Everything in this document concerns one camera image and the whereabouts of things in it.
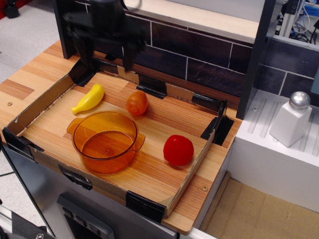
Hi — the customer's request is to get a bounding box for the white toy sink drainboard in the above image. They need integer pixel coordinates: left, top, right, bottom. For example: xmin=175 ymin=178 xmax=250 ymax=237
xmin=228 ymin=90 xmax=319 ymax=212

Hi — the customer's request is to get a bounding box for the yellow toy banana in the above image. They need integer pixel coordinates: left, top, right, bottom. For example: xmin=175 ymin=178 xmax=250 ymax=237
xmin=71 ymin=84 xmax=104 ymax=114

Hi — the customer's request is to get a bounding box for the white salt shaker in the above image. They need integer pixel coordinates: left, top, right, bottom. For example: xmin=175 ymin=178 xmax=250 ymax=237
xmin=269 ymin=91 xmax=312 ymax=147

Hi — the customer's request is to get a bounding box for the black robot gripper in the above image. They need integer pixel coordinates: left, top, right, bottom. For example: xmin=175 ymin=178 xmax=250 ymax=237
xmin=63 ymin=0 xmax=147 ymax=72

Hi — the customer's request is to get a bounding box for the orange transparent plastic pot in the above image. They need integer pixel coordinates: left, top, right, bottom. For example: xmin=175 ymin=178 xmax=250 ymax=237
xmin=67 ymin=111 xmax=146 ymax=174

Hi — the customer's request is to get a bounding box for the orange toy carrot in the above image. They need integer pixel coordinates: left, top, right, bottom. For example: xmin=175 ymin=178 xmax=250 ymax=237
xmin=126 ymin=91 xmax=148 ymax=116

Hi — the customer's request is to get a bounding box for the silver toy oven front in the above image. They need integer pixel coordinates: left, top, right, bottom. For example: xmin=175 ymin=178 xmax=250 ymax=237
xmin=2 ymin=146 xmax=179 ymax=239

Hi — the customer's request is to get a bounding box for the cardboard fence with black tape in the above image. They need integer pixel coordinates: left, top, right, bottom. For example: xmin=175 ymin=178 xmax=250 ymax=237
xmin=1 ymin=53 xmax=235 ymax=224

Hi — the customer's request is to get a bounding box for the wooden shelf with dark posts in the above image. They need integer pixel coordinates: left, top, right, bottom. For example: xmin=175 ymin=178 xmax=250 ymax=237
xmin=52 ymin=0 xmax=277 ymax=120

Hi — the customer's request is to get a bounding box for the red toy tomato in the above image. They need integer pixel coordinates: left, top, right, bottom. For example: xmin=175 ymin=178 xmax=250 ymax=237
xmin=163 ymin=134 xmax=194 ymax=166

